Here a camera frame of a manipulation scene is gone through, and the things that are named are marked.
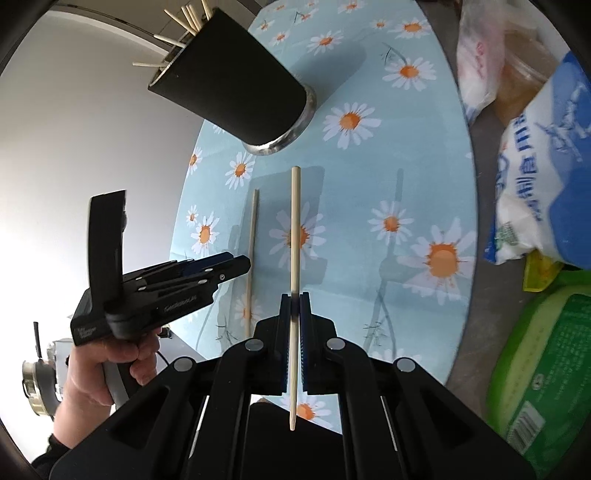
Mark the white blue salt bag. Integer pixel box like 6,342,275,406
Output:
485,53,591,270

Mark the blue daisy tablecloth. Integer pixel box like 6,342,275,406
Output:
170,1,477,381

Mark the chopstick in holder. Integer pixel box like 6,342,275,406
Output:
153,34,186,48
132,62,168,70

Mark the clear plastic sugar bag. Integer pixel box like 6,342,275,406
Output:
455,1,569,125

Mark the black cylindrical utensil holder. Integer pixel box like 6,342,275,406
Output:
148,9,317,156

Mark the wooden chopstick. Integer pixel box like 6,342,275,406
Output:
181,4,201,32
288,166,301,432
164,9,197,36
245,189,259,338
201,0,213,20

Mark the green packaged bag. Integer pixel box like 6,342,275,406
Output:
487,270,590,479

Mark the person's left hand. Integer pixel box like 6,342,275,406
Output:
63,328,161,407

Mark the person's left forearm dark sleeve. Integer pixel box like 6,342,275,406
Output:
32,391,113,479

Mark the yellow snack packet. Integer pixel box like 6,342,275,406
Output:
523,250,564,293

